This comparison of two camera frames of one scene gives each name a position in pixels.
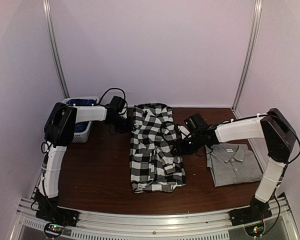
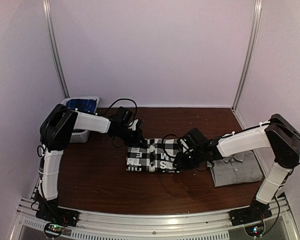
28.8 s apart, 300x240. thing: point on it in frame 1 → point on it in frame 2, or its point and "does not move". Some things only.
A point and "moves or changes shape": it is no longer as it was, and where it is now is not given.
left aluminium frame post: [55, 48] does not move
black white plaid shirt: [156, 162] moves or changes shape
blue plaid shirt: [81, 102] does not move
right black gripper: [181, 150] → [181, 164]
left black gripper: [128, 127] → [136, 141]
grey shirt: [230, 163] does not move
